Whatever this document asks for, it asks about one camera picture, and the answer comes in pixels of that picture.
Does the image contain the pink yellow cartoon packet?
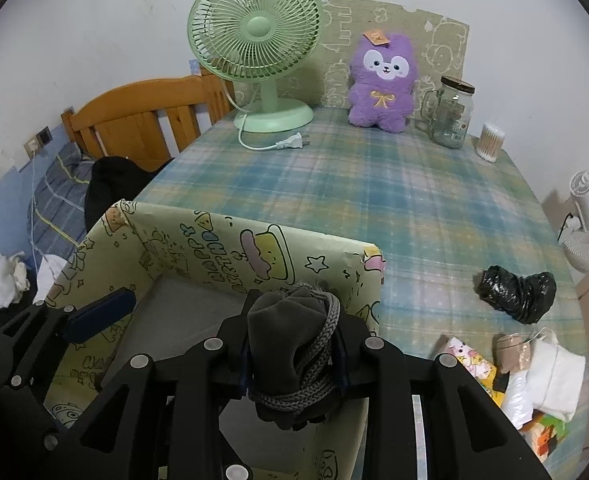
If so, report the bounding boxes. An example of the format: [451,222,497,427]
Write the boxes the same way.
[441,336,500,408]

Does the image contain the green desk fan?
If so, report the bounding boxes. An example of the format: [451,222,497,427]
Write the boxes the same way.
[188,0,323,134]

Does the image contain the black fan cable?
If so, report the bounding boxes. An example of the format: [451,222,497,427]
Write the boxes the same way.
[555,212,577,243]

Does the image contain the beige patterned board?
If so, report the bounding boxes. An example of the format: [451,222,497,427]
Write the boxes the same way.
[234,0,471,136]

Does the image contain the colourful orange packet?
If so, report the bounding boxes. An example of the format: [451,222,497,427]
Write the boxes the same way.
[521,410,567,456]

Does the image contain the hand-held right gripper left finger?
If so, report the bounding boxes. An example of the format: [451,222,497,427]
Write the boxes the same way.
[67,292,255,480]

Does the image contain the thin white cable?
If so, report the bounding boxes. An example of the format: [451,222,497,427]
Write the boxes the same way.
[27,150,42,271]

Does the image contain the black cloth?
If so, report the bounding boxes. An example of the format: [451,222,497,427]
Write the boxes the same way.
[84,156,175,231]

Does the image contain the black plastic bag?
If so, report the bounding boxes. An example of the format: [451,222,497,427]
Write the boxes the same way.
[475,266,557,325]

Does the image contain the purple plush toy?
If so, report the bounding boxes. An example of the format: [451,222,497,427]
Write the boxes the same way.
[347,29,420,135]

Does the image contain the grey drawstring pouch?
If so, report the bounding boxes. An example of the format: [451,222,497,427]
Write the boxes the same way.
[246,281,347,431]

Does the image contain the glass jar mug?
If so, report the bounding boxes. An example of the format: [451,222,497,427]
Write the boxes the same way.
[414,76,476,149]

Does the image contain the cotton swab container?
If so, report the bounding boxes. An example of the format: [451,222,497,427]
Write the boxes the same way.
[475,123,506,163]

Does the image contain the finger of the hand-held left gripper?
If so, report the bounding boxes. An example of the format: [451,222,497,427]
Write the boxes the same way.
[0,287,138,456]

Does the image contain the blue plaid pillow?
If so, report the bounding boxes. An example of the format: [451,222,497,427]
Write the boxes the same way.
[27,141,95,261]

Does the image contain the cartoon printed yellow box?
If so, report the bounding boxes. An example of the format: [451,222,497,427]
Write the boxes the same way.
[42,199,387,480]

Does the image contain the wooden bed headboard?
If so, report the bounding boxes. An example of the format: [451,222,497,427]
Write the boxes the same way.
[61,69,236,171]

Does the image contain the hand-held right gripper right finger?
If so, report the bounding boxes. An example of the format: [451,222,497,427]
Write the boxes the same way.
[339,305,550,480]

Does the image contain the white fan power cable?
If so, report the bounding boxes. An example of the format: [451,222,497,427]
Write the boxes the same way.
[223,72,309,152]

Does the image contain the white plastic bag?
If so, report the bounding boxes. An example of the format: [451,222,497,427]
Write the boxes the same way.
[501,330,587,428]

